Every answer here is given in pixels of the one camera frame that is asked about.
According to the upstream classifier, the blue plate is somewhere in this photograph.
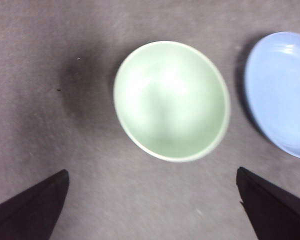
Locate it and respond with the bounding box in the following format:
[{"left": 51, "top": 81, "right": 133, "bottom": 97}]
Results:
[{"left": 244, "top": 31, "right": 300, "bottom": 161}]

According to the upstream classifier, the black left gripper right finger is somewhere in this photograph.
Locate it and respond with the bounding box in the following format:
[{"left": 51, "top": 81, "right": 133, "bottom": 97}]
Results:
[{"left": 236, "top": 166, "right": 300, "bottom": 240}]

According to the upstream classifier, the green ribbed bowl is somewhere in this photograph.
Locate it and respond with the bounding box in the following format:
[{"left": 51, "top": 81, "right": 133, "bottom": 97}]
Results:
[{"left": 113, "top": 40, "right": 232, "bottom": 164}]

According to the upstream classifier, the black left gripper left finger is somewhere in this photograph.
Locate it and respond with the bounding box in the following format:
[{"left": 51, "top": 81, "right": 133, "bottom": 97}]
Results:
[{"left": 0, "top": 169, "right": 70, "bottom": 240}]

